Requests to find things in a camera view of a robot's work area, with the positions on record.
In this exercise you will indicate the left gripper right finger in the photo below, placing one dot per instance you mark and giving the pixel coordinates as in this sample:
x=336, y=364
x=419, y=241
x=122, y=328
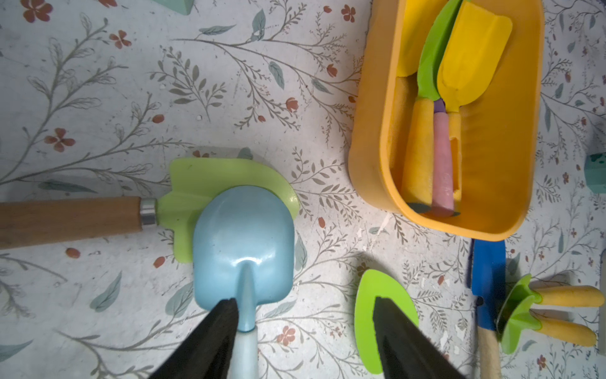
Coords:
x=404, y=350

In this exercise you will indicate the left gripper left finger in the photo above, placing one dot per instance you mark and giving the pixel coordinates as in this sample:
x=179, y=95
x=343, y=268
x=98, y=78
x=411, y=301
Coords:
x=207, y=351

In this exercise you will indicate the light blue shovel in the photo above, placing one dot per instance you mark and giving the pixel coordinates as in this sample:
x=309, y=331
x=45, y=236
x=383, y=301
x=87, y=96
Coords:
x=243, y=248

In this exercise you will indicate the purple shovel pink handle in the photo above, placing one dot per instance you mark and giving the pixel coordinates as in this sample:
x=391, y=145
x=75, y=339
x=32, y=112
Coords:
x=442, y=184

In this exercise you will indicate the yellow scoop shovel slotted handle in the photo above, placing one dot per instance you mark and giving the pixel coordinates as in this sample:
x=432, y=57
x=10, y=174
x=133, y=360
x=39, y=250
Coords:
x=475, y=47

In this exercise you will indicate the yellow rake-edged shovel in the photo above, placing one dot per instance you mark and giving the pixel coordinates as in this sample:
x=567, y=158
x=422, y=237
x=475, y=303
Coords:
x=412, y=42

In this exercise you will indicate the yellow plastic storage box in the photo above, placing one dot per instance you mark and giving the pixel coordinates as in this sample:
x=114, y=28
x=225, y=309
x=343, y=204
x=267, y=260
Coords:
x=511, y=166

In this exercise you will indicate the green fork tool upper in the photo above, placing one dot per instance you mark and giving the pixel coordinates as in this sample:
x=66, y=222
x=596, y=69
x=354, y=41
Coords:
x=571, y=296

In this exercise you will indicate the floral table mat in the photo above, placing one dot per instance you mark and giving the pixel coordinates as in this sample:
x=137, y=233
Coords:
x=98, y=97

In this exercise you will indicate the green book organizer crate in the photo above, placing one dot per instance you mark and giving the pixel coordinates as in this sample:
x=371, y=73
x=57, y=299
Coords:
x=182, y=7

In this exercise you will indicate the green pointed trowel yellow handle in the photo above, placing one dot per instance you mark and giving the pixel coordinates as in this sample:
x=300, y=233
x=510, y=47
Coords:
x=376, y=284

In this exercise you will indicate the blue shovel wooden handle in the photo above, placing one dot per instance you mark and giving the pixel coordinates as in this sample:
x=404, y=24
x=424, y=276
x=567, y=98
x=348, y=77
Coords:
x=487, y=283

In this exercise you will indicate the green shovel wooden handle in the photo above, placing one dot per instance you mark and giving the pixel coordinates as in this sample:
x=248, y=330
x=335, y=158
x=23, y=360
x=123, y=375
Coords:
x=195, y=183

